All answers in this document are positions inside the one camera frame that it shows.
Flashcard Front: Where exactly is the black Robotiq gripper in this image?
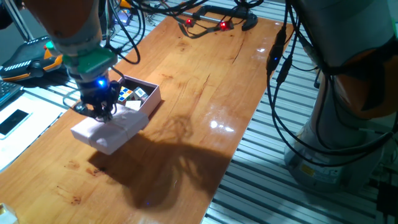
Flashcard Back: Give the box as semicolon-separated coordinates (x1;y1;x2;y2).
80;76;121;123

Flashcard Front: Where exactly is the pink gift box lid ribbon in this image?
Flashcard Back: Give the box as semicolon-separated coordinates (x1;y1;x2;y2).
70;104;150;156

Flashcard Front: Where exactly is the colourful Rubik's cube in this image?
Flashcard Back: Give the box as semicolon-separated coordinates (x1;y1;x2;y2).
118;86;135;103

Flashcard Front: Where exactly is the dark sleeved forearm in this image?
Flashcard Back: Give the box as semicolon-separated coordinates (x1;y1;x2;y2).
0;0;24;30

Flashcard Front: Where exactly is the pink gift box base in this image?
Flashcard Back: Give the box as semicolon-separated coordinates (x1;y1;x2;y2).
116;74;162;118

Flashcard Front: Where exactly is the small purple box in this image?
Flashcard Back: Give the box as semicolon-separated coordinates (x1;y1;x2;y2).
114;9;131;27

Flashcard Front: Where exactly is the white paper pad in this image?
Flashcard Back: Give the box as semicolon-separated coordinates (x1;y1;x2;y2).
0;96;68;172

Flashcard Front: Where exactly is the white smartphone black screen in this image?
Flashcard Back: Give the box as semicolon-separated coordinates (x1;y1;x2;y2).
0;108;34;140

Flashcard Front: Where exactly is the glossy wooden board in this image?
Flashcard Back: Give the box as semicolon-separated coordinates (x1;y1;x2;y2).
0;11;295;224

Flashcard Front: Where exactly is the black orange teach pendant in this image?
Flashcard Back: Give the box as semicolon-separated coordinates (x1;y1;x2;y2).
0;35;65;82

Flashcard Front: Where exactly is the black computer keyboard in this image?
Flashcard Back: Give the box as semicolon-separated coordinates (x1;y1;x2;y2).
0;80;22;106

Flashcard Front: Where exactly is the grey metal rod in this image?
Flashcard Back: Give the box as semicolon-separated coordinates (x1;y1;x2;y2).
6;0;34;41

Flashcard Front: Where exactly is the gold foil white package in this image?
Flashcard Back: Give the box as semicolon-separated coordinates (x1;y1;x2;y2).
0;202;19;224

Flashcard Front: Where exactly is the black metal bar clamp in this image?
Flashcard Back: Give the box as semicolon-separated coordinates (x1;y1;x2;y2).
177;4;259;32

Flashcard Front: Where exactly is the green gripper mount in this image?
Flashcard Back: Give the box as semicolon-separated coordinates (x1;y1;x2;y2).
45;40;118;75

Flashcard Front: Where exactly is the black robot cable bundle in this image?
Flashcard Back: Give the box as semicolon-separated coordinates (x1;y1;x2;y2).
105;0;398;167

